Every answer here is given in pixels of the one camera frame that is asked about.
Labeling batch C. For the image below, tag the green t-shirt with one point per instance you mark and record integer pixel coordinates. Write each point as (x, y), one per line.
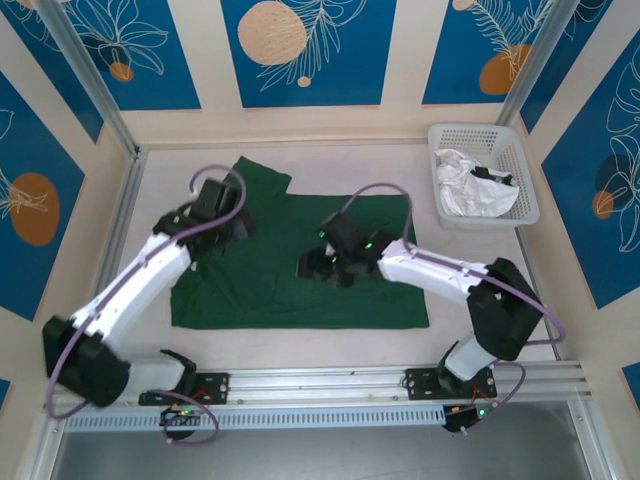
(300, 310)

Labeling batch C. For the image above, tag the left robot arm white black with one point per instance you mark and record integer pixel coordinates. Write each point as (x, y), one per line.
(140, 280)

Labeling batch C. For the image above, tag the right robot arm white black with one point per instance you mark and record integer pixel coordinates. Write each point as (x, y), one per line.
(425, 272)

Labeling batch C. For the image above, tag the white crumpled t-shirt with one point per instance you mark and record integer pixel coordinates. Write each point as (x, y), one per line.
(470, 197)

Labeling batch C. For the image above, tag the black fabric piece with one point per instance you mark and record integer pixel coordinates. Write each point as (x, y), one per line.
(487, 175)

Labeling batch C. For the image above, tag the white plastic basket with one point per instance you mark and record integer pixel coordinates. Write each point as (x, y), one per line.
(520, 165)

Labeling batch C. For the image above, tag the aluminium side frame beam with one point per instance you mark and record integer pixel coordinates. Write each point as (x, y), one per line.
(537, 290)
(120, 210)

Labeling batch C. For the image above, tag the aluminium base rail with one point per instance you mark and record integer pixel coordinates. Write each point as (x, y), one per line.
(320, 382)

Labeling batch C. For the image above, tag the aluminium frame post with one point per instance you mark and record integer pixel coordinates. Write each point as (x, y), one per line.
(532, 60)
(95, 85)

